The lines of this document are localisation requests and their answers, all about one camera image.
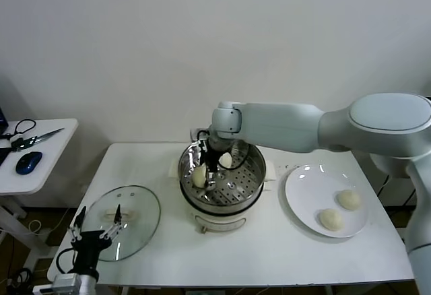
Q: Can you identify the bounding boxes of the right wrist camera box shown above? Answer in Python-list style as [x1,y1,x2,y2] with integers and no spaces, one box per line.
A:
[189,127,209,148]

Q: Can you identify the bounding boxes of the black laptop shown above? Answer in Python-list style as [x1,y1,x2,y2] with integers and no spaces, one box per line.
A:
[0,106,14,168]

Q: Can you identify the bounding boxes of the white floor cable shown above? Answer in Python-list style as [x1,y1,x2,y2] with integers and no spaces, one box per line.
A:
[28,207,73,236]

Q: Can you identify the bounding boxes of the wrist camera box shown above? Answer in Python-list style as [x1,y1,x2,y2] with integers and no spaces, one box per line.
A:
[33,273,81,295]
[189,127,209,148]

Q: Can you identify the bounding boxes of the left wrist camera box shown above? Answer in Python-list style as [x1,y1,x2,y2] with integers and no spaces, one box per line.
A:
[33,273,81,295]

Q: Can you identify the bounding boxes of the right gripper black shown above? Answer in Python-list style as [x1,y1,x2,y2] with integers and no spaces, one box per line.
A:
[194,139,220,192]

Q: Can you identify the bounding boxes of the black floor cable bundle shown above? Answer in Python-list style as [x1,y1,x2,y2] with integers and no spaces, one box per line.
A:
[5,267,34,291]

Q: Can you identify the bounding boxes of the blue computer mouse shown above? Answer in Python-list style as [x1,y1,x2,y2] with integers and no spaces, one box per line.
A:
[15,152,43,176]

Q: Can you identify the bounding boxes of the round glass pot lid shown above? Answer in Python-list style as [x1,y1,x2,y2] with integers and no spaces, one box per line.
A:
[82,184,162,262]

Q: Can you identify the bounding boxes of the white round plate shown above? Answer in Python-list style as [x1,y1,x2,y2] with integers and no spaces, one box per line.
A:
[284,163,370,238]

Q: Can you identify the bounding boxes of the black handled scissors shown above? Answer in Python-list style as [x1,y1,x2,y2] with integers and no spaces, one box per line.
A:
[5,119,65,154]

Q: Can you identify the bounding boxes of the white side table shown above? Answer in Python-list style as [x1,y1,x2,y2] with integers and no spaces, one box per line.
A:
[0,119,80,259]

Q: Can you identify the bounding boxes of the black power adapter cable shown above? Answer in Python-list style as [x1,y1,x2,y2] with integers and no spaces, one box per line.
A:
[376,170,418,207]

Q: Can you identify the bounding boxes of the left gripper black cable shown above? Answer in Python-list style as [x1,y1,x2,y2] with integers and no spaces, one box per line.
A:
[55,247,77,274]

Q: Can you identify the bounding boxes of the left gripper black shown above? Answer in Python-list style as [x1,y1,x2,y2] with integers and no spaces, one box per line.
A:
[68,203,123,275]

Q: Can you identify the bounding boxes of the perforated steel steamer basket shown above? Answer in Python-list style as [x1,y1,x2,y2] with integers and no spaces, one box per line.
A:
[167,134,277,208]

